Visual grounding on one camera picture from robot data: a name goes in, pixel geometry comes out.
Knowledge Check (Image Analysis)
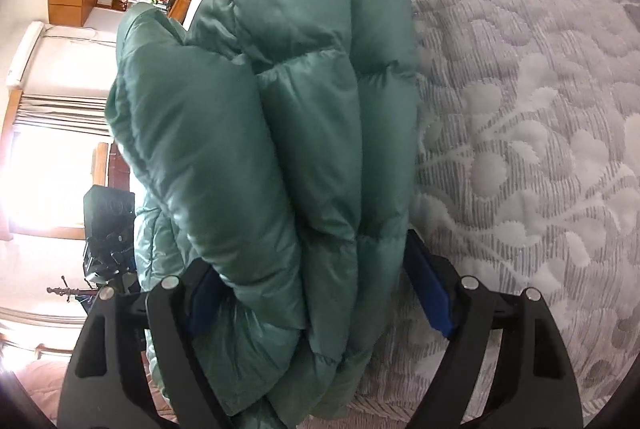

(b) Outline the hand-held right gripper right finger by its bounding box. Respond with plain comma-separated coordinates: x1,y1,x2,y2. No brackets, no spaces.
397,229,585,429

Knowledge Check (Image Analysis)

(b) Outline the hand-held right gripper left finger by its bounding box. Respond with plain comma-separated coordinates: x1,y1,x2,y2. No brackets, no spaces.
56,259,236,429

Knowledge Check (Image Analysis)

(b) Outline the teal down jacket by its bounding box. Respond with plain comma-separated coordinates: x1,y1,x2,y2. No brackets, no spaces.
104,0,421,429

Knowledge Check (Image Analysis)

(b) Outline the dark wooden cabinet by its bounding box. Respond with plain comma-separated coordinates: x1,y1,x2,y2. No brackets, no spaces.
92,142,135,191

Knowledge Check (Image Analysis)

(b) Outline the brown guitar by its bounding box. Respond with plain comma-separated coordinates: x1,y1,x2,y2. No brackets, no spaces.
46,275,101,305

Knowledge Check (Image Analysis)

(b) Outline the wooden framed window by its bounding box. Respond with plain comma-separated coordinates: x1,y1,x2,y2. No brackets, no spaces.
0,124,111,242

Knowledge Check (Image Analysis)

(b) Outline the striped beige curtain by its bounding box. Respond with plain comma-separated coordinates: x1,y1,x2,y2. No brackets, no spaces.
12,92,113,142

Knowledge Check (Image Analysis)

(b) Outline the white air conditioner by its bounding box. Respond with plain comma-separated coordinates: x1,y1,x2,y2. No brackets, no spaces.
6,22,46,87

